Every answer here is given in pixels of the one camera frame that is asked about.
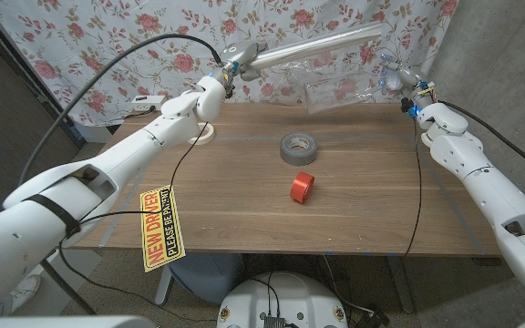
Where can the black plug adapter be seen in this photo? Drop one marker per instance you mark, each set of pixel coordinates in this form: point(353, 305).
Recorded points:
point(374, 319)

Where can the white sneaker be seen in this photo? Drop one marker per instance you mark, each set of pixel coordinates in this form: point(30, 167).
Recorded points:
point(25, 289)

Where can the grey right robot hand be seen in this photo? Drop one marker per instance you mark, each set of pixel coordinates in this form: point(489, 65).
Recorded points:
point(408, 84)

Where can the yellow new driver sign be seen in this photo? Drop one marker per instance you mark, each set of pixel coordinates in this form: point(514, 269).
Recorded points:
point(162, 228)

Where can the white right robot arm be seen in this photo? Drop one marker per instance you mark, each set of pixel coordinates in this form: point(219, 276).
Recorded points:
point(486, 182)

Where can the grey duct tape roll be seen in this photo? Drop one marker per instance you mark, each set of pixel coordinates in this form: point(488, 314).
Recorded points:
point(290, 155)

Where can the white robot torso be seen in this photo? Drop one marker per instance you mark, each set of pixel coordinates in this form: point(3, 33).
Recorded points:
point(285, 296)

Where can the cream masking tape roll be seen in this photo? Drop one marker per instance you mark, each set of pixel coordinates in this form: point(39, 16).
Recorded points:
point(205, 139)

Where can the blue grey stool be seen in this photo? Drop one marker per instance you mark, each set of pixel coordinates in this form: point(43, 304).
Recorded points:
point(208, 278)

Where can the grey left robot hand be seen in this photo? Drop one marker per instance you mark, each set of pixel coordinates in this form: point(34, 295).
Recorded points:
point(242, 57)

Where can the red tape roll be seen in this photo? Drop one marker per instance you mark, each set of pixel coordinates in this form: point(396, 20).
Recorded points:
point(300, 187)

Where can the grey table leg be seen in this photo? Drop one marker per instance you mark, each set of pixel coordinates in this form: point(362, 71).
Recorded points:
point(401, 287)
point(163, 287)

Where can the white power strip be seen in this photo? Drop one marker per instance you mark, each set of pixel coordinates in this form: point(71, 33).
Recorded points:
point(146, 104)

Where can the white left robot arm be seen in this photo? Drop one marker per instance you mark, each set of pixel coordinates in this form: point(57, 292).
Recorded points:
point(107, 164)

